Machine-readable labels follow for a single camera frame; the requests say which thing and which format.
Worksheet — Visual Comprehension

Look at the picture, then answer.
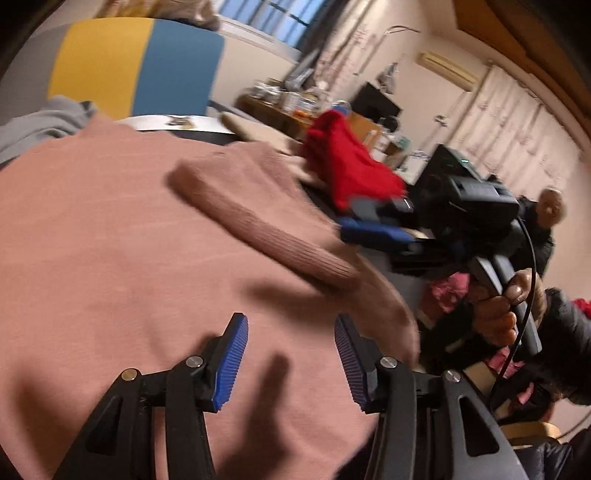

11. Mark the grey yellow blue backrest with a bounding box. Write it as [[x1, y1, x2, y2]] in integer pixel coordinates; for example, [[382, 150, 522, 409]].
[[0, 17, 226, 121]]

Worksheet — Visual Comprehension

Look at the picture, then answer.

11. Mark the person's pink clothing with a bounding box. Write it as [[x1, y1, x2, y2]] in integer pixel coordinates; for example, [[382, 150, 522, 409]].
[[428, 271, 536, 407]]

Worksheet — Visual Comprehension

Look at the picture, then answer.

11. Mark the pink knitted sweater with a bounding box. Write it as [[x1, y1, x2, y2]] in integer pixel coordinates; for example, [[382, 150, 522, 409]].
[[0, 114, 422, 480]]

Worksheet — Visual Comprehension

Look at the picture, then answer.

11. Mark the white patterned curtain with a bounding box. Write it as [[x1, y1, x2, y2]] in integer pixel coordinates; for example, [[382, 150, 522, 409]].
[[450, 65, 580, 197]]

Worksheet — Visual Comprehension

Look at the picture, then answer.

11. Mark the wall air conditioner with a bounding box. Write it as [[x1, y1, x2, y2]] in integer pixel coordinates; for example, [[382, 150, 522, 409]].
[[418, 51, 479, 92]]

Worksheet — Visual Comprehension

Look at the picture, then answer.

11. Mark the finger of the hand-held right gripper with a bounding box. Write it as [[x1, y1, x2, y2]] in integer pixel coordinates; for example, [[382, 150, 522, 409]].
[[338, 217, 432, 254], [350, 195, 415, 220]]

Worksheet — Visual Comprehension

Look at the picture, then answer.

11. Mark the beige blanket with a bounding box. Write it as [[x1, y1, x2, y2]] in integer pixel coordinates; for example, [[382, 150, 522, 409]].
[[221, 112, 305, 154]]

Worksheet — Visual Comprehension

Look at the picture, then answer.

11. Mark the person's right forearm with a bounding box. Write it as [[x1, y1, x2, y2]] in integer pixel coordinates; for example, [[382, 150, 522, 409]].
[[531, 287, 591, 408]]

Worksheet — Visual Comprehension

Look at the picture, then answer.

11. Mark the window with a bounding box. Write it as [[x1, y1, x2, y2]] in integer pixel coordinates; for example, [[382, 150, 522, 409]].
[[217, 0, 326, 49]]

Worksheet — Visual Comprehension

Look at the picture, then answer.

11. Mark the red garment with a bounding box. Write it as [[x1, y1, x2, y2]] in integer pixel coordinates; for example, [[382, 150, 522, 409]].
[[300, 110, 408, 214]]

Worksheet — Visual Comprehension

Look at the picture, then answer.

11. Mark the grey hoodie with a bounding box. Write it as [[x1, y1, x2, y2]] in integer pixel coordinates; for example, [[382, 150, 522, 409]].
[[0, 95, 100, 169]]

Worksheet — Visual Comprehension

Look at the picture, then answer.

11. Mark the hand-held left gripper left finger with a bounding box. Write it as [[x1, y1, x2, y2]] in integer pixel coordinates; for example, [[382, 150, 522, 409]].
[[51, 313, 250, 480]]

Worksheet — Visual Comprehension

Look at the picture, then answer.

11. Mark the person's right hand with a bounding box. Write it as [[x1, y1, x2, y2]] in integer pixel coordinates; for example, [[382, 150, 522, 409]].
[[471, 268, 536, 348]]

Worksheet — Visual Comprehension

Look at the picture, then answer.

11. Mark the beige starfish print cloth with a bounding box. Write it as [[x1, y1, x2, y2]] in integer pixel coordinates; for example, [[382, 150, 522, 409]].
[[95, 0, 223, 32]]

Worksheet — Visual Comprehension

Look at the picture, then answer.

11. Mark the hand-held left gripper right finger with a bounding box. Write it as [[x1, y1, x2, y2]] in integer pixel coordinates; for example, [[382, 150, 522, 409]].
[[333, 314, 532, 480]]

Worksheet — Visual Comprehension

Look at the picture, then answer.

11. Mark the beige window curtain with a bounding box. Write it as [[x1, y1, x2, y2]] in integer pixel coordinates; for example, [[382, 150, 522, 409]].
[[295, 0, 356, 61]]

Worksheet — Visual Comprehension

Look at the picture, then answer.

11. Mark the black cable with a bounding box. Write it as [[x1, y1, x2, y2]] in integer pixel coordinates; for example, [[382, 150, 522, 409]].
[[488, 218, 541, 402]]

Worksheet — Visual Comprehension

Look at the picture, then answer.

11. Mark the black monitor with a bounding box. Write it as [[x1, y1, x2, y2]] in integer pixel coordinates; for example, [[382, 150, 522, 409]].
[[353, 82, 402, 124]]

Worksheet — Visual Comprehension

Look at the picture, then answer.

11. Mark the wooden desk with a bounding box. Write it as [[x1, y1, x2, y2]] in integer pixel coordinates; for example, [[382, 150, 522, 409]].
[[238, 90, 384, 149]]

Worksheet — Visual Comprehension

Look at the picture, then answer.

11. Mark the white pillow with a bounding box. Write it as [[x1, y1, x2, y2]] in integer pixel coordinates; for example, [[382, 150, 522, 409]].
[[115, 114, 236, 136]]

